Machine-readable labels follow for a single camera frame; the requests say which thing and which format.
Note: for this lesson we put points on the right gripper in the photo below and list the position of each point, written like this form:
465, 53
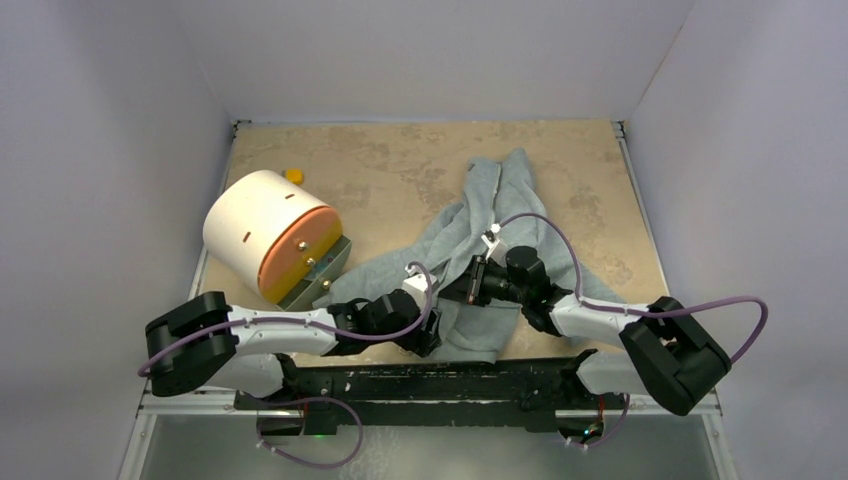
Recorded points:
464, 289

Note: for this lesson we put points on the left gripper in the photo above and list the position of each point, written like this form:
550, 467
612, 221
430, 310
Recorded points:
422, 340

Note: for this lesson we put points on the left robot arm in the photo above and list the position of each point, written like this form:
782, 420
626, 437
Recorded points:
208, 342

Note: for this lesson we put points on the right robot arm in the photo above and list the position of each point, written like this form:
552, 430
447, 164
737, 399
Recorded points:
670, 358

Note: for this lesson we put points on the white and orange cylinder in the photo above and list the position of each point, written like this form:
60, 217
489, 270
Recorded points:
270, 232

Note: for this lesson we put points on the small yellow object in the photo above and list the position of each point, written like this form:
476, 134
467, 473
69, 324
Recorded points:
295, 176

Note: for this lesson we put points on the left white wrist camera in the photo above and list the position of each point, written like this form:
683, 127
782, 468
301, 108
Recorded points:
420, 284

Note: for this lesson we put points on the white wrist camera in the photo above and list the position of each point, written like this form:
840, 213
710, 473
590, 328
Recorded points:
420, 284
496, 247

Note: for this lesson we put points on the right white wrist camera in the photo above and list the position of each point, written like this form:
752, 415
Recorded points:
496, 247

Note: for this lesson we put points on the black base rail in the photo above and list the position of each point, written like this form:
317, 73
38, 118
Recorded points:
538, 395

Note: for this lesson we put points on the grey metal bracket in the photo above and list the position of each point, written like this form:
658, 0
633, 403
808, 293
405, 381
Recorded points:
318, 280

